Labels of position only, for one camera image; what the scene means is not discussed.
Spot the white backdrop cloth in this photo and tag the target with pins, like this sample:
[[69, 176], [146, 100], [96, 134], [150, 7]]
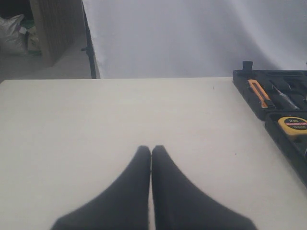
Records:
[[196, 38]]

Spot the clear voltage tester screwdriver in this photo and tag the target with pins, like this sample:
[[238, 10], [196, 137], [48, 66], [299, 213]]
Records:
[[287, 99]]

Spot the black plastic tool case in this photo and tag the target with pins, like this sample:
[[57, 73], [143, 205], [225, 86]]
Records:
[[293, 83]]

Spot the white sack in background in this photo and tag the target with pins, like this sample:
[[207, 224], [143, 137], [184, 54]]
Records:
[[12, 36]]

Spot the wooden cabinet in background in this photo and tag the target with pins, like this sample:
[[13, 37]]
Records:
[[58, 23]]

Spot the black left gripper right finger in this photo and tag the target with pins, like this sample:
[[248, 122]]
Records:
[[180, 205]]

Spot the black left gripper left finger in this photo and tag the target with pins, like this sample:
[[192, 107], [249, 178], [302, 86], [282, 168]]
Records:
[[122, 206]]

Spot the black backdrop stand pole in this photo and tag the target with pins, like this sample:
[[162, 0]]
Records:
[[89, 50]]

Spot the orange utility knife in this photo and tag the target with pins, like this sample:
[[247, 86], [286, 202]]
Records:
[[265, 100]]

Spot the yellow tape measure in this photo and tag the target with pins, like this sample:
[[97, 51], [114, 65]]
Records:
[[294, 127]]

